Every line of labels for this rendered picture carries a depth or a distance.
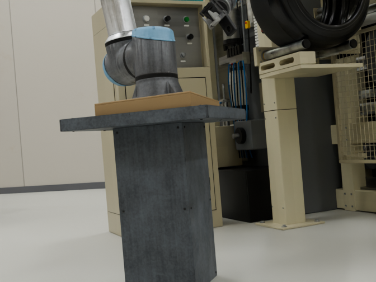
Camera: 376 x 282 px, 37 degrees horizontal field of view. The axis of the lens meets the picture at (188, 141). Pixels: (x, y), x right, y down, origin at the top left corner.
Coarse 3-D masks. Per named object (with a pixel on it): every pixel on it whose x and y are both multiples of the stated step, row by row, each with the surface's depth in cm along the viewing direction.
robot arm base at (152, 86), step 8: (136, 80) 192; (144, 80) 188; (152, 80) 187; (160, 80) 187; (168, 80) 188; (176, 80) 192; (136, 88) 191; (144, 88) 187; (152, 88) 186; (160, 88) 186; (168, 88) 188; (176, 88) 189; (136, 96) 191; (144, 96) 186
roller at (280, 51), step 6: (300, 42) 257; (306, 42) 256; (276, 48) 277; (282, 48) 271; (288, 48) 266; (294, 48) 262; (300, 48) 259; (306, 48) 257; (264, 54) 285; (270, 54) 280; (276, 54) 276; (282, 54) 273
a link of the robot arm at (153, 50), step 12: (132, 36) 194; (144, 36) 189; (156, 36) 188; (168, 36) 191; (132, 48) 194; (144, 48) 189; (156, 48) 188; (168, 48) 190; (132, 60) 194; (144, 60) 188; (156, 60) 188; (168, 60) 189; (132, 72) 198; (144, 72) 188; (156, 72) 187; (168, 72) 189
